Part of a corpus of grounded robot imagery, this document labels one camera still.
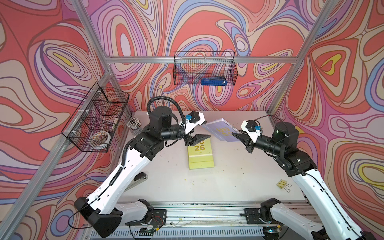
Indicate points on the black wire basket back wall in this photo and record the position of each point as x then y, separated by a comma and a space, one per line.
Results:
191, 66

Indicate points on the black wire basket wall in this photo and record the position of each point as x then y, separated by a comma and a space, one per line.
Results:
100, 110
191, 66

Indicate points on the grey stapler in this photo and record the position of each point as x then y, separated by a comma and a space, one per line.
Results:
140, 178

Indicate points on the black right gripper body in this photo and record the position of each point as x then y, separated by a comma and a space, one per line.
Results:
266, 143

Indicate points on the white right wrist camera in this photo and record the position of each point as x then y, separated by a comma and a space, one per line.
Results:
253, 129

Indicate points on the purple desk calendar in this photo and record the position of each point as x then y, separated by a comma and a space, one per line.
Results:
222, 130

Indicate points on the blue pouch in basket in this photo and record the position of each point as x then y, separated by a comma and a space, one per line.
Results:
214, 81

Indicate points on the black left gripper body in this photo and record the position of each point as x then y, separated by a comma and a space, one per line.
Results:
175, 133

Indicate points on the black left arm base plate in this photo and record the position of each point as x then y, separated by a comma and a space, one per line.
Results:
158, 218

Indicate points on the tape roll in basket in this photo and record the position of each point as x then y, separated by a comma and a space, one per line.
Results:
100, 140

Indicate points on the black wire basket left wall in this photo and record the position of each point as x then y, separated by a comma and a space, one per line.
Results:
100, 110

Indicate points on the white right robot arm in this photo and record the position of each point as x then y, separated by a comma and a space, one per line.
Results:
335, 224

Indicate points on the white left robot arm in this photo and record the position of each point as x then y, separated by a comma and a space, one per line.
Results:
101, 209

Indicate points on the green desk calendar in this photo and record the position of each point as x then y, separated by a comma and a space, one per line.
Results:
200, 156

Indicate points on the yellow binder clips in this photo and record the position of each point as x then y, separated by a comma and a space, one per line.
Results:
284, 185

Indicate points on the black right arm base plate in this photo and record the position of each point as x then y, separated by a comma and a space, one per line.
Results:
256, 216

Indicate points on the clear cup of coloured pencils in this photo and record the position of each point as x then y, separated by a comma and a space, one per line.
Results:
135, 125

